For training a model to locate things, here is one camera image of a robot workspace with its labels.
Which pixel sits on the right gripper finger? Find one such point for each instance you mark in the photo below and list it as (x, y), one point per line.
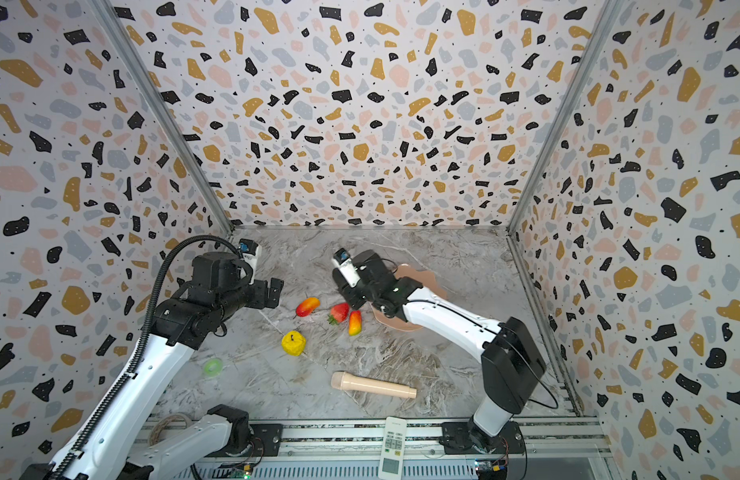
(351, 295)
(385, 308)

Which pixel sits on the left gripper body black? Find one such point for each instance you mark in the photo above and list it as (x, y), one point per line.
(247, 294)

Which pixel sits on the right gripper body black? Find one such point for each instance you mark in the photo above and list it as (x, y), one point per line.
(351, 293)

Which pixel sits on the red fake strawberry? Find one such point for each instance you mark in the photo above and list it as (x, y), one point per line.
(338, 313)

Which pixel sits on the red yellow fake mango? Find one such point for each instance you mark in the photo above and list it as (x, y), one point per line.
(355, 323)

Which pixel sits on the red orange fake mango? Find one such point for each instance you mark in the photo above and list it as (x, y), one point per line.
(307, 307)

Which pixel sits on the yellow fake bell pepper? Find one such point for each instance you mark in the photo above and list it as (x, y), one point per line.
(293, 343)

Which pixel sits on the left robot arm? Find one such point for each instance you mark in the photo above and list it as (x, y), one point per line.
(104, 447)

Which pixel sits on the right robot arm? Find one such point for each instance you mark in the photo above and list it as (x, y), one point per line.
(511, 363)

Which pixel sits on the pink scalloped fruit bowl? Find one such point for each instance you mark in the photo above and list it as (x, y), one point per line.
(433, 291)

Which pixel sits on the green tape roll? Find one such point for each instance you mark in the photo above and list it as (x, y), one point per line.
(212, 368)

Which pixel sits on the white remote control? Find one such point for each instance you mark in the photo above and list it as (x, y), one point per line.
(392, 450)

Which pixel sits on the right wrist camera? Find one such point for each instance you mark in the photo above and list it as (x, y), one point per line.
(343, 262)

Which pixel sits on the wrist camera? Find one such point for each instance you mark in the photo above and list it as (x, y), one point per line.
(343, 262)
(249, 252)

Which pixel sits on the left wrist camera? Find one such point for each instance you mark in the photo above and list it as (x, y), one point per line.
(249, 252)

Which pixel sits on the aluminium front rail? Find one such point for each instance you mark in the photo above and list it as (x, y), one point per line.
(556, 448)

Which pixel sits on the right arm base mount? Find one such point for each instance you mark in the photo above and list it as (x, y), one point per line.
(466, 438)

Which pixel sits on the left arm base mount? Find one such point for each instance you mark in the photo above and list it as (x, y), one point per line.
(263, 440)

